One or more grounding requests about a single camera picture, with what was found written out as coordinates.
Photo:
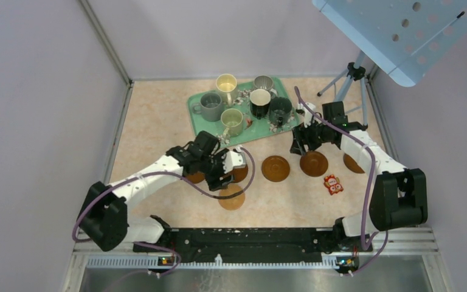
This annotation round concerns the pale yellow mug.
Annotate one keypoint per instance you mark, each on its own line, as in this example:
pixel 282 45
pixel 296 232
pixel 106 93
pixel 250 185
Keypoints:
pixel 227 88

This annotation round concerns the red owl picture card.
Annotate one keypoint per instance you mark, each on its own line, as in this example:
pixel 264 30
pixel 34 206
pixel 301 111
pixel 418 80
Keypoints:
pixel 333 184

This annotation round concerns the aluminium frame rail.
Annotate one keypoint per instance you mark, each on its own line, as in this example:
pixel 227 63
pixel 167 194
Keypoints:
pixel 406 259

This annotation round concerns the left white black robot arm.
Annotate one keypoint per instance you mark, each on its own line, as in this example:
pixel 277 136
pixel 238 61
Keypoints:
pixel 106 214

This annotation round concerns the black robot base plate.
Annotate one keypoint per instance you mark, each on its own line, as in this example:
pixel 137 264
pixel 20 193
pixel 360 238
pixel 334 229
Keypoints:
pixel 256 245

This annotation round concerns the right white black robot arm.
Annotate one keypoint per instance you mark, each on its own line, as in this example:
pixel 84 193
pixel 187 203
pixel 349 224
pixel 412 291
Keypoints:
pixel 396 196

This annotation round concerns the dark brown wooden coaster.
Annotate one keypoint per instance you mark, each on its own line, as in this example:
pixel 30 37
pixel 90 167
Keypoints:
pixel 195 178
pixel 275 168
pixel 313 164
pixel 239 174
pixel 352 165

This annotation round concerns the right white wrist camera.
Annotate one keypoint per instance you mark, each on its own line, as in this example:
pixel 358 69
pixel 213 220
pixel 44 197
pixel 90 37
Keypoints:
pixel 305 110

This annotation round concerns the light blue perforated panel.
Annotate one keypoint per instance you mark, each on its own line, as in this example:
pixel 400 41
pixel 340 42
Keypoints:
pixel 403 38

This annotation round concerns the light tan wooden coaster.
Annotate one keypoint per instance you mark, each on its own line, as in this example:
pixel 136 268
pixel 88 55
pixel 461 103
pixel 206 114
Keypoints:
pixel 232 203

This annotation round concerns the dark green mug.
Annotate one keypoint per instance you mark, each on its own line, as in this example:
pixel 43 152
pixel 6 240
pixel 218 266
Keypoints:
pixel 279 111

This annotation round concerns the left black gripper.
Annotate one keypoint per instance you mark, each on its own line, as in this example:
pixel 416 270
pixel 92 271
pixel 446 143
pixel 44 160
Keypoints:
pixel 214 182

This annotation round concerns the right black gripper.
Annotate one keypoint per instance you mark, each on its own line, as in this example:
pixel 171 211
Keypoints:
pixel 301 136

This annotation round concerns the plain grey mug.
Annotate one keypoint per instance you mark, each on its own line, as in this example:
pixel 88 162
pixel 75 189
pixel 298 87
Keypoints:
pixel 210 107

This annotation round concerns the ribbed grey mug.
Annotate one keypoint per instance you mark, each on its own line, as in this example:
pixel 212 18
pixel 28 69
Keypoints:
pixel 265 82

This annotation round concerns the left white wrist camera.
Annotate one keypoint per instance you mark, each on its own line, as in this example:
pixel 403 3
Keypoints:
pixel 234 159

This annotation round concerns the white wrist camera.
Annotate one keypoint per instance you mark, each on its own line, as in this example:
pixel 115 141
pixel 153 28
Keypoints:
pixel 305 110
pixel 234 159

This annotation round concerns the light green mug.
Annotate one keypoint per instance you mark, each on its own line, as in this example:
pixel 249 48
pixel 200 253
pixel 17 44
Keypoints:
pixel 232 120

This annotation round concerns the black mug white inside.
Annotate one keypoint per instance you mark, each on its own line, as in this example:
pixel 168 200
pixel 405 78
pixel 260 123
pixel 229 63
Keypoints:
pixel 260 101

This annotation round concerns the green floral serving tray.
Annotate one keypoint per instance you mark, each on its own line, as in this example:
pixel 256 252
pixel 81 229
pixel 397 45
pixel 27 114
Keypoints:
pixel 253 128

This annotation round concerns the grey tripod stand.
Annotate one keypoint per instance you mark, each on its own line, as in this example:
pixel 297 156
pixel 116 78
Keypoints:
pixel 355 72

